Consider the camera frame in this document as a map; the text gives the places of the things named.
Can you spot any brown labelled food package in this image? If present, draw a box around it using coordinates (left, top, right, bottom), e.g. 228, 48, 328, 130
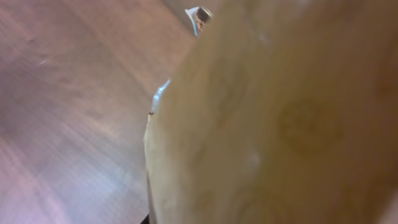
145, 0, 397, 223

